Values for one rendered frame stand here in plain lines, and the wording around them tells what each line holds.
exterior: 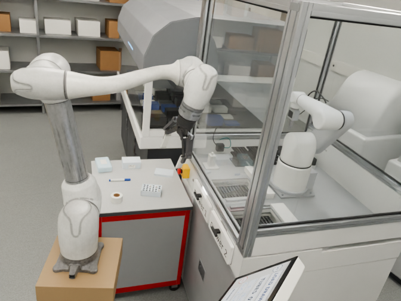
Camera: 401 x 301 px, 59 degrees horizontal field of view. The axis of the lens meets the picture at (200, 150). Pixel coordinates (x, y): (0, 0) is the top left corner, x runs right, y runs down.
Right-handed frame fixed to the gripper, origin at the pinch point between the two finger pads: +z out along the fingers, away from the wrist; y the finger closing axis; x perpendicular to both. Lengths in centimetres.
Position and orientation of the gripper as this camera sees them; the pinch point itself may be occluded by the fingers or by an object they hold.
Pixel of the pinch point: (171, 155)
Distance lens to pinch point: 150.1
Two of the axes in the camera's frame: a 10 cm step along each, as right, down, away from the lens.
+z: -3.7, 7.7, 5.1
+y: 5.2, 6.3, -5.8
